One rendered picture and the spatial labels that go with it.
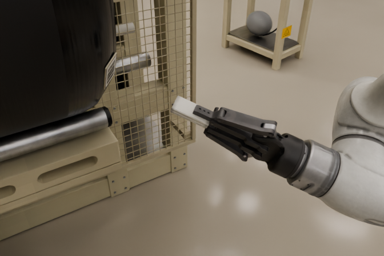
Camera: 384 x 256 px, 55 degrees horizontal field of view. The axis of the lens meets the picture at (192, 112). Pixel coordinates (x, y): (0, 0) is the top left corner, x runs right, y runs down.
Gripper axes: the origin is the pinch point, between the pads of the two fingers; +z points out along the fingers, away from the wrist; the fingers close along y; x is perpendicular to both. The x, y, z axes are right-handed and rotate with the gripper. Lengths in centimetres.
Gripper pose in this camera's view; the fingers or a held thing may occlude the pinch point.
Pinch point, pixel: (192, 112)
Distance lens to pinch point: 64.5
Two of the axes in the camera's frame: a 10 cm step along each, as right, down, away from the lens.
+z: -9.1, -4.2, -0.4
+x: 3.3, -7.7, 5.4
